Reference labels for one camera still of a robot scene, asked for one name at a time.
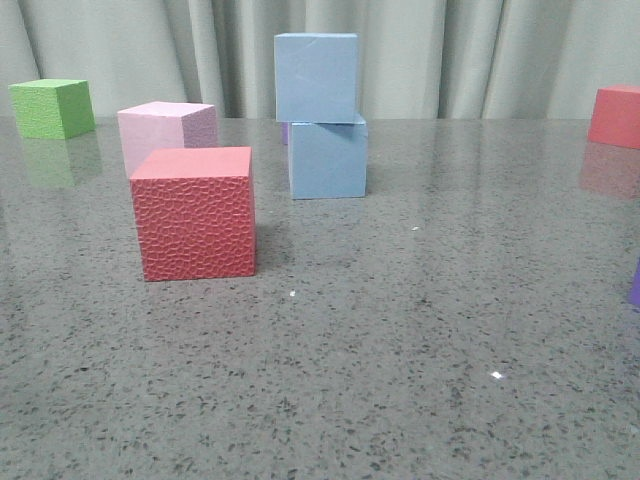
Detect light blue foam cube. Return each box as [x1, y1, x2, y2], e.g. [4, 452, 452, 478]
[274, 33, 358, 124]

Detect purple foam cube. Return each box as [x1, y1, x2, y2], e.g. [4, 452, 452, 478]
[281, 122, 289, 145]

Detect red textured foam cube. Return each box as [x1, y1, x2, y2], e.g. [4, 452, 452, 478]
[130, 146, 256, 281]

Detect pink foam cube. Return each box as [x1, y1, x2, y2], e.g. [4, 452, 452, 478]
[117, 101, 218, 177]

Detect grey curtain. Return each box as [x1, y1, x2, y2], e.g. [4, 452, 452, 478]
[1, 1, 639, 119]

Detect green foam cube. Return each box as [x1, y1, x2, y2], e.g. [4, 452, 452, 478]
[8, 79, 96, 140]

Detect red foam cube right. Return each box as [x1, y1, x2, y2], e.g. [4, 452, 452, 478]
[587, 84, 640, 149]

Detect purple foam cube right edge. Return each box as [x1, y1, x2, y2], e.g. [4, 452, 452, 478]
[628, 260, 640, 306]

